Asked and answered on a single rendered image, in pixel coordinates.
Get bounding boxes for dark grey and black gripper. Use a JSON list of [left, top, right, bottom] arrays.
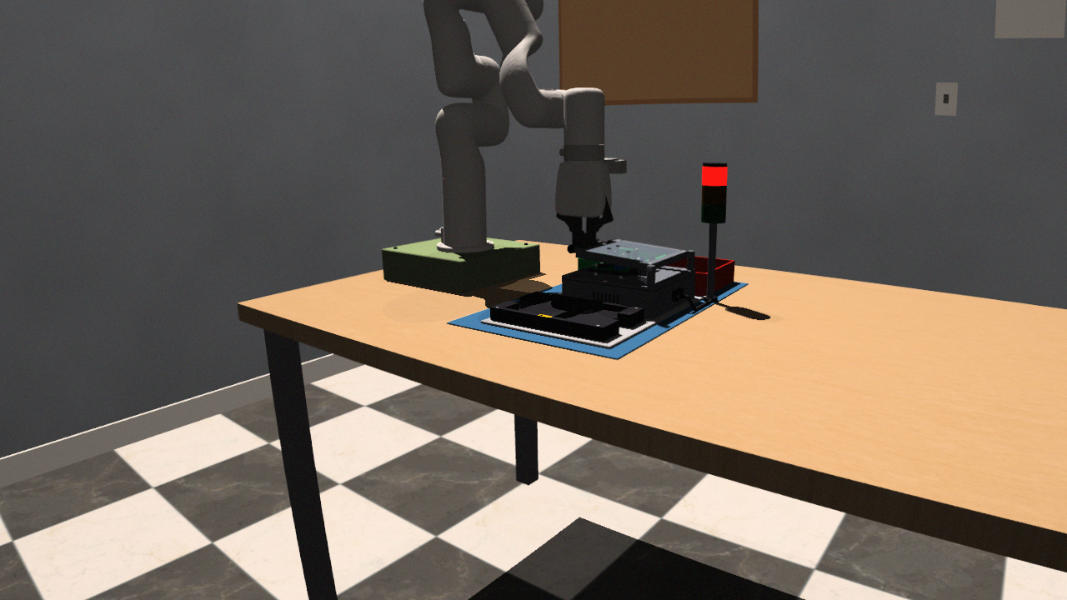
[[555, 160, 614, 248]]

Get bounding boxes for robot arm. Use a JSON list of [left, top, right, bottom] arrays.
[[423, 0, 627, 253]]

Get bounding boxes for red bin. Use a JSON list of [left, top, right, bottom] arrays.
[[666, 257, 735, 297]]

